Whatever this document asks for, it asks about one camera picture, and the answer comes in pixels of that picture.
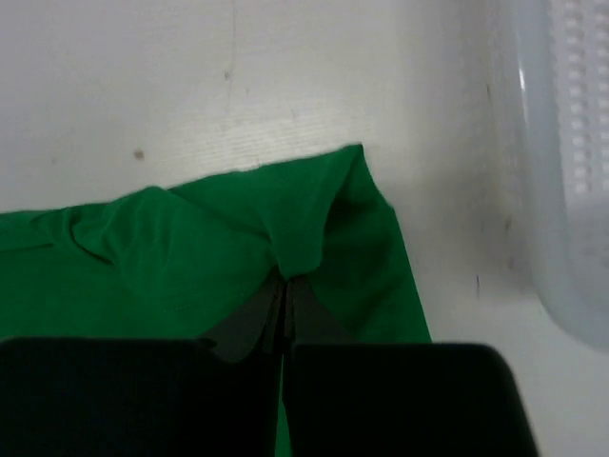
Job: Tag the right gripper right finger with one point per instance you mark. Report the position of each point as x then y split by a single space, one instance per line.
345 398

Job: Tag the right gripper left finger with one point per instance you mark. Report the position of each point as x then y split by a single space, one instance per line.
213 395

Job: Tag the green t shirt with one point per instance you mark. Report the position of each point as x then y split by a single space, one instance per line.
174 263

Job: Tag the white plastic basket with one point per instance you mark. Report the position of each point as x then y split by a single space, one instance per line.
562 51

